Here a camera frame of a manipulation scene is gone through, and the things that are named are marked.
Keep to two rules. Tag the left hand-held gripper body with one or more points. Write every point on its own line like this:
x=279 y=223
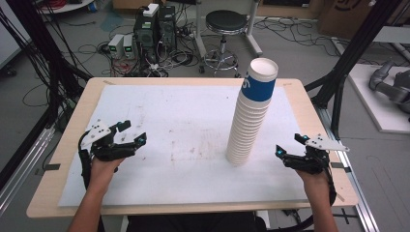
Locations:
x=108 y=151

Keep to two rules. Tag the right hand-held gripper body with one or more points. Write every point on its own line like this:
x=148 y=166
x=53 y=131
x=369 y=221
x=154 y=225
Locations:
x=311 y=162

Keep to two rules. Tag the stack of white paper cups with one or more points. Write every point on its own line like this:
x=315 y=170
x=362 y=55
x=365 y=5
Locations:
x=249 y=122

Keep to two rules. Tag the person's right hand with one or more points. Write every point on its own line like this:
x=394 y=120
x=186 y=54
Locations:
x=316 y=182

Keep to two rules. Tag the person's left hand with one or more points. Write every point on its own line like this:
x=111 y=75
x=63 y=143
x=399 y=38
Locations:
x=101 y=174

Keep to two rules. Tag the black tape strip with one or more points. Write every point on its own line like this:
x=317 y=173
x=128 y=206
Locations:
x=340 y=166
x=52 y=167

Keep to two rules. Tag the white table mat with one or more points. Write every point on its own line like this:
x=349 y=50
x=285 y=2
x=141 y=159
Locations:
x=180 y=135

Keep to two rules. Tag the light wooden table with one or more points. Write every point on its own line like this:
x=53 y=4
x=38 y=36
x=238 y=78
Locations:
x=80 y=106

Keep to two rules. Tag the white power supply unit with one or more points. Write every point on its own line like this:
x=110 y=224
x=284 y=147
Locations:
x=116 y=45
x=129 y=46

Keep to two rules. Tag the white floor board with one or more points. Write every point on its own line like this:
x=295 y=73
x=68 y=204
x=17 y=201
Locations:
x=377 y=109

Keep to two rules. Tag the black computer tower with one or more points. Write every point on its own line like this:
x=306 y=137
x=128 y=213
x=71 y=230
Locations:
x=167 y=29
x=145 y=35

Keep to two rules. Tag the white box device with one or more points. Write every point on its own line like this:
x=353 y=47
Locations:
x=151 y=10

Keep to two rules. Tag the brown cardboard box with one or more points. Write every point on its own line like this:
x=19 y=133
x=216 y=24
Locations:
x=345 y=16

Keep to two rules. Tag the black round stool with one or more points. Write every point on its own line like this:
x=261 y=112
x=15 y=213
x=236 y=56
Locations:
x=225 y=21

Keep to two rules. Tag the aluminium rail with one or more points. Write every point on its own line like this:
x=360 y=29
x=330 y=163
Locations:
x=22 y=167
x=357 y=187

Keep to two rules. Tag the black metal frame post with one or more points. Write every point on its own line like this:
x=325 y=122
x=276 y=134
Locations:
x=357 y=45

